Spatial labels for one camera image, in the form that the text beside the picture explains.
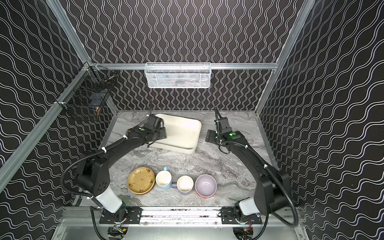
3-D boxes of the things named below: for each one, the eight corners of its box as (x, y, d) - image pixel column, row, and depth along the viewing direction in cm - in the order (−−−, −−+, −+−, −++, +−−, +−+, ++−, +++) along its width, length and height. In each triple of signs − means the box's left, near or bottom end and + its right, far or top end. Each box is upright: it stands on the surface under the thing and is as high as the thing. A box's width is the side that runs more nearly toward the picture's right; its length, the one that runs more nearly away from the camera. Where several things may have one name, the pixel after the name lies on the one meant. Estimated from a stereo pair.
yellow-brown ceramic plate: (126, 194, 83) (124, 192, 80) (133, 169, 93) (131, 166, 90) (152, 194, 83) (151, 192, 80) (157, 169, 92) (155, 166, 90)
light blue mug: (157, 184, 87) (153, 176, 78) (168, 173, 90) (165, 165, 82) (166, 194, 83) (163, 188, 74) (178, 183, 87) (175, 176, 78)
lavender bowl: (191, 191, 84) (190, 186, 78) (204, 176, 90) (204, 170, 83) (205, 204, 80) (206, 200, 73) (218, 187, 85) (220, 182, 79)
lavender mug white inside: (172, 196, 83) (170, 191, 76) (174, 181, 88) (172, 175, 81) (193, 196, 82) (193, 191, 75) (193, 181, 88) (193, 175, 81)
